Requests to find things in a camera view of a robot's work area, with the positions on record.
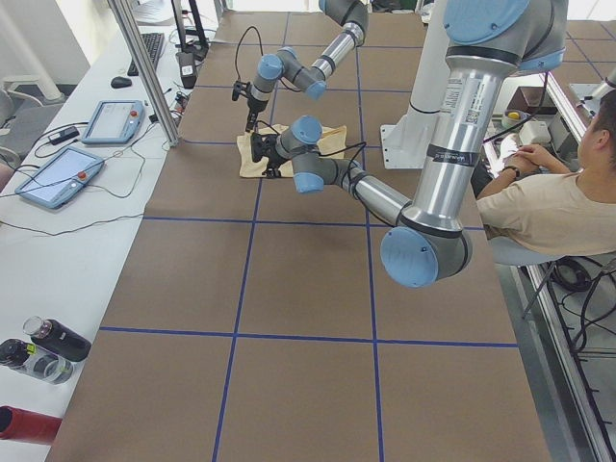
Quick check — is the seated person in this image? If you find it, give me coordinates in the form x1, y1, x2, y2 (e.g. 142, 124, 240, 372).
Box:
475, 91, 615, 256

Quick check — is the black computer mouse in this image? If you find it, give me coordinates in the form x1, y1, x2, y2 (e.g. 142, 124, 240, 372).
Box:
110, 76, 133, 90

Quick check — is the dark labelled box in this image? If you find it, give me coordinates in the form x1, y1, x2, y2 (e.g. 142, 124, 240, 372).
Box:
175, 51, 197, 90

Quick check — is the beige long-sleeve printed t-shirt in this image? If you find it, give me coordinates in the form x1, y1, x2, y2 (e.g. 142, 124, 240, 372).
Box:
236, 125, 348, 180

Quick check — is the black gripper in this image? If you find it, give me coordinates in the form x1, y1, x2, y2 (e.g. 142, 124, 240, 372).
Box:
245, 89, 264, 133
250, 133, 279, 167

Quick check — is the aluminium frame post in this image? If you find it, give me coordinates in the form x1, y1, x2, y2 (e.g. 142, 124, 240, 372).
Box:
107, 0, 179, 147

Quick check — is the teach pendant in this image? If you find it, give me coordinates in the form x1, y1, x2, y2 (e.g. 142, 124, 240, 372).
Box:
14, 146, 105, 210
81, 100, 144, 145

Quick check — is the dark bottle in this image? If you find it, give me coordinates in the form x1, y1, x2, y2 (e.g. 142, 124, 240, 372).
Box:
22, 316, 91, 362

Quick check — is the red cylinder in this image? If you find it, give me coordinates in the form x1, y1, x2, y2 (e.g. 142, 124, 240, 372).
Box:
1, 405, 63, 446

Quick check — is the lower teach pendant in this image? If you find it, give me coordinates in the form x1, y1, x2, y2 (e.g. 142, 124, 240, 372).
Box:
14, 146, 105, 210

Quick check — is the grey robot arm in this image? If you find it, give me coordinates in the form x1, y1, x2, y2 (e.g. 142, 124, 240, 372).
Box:
265, 1, 568, 288
232, 1, 369, 133

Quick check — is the robot base pedestal white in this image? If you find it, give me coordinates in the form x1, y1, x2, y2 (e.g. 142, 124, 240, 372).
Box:
380, 0, 449, 169

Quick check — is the upper teach pendant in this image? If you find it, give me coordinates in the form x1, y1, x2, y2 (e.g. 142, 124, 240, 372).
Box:
81, 100, 144, 145

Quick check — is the clear labelled bottle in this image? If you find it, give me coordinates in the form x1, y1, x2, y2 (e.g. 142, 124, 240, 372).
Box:
1, 339, 73, 385

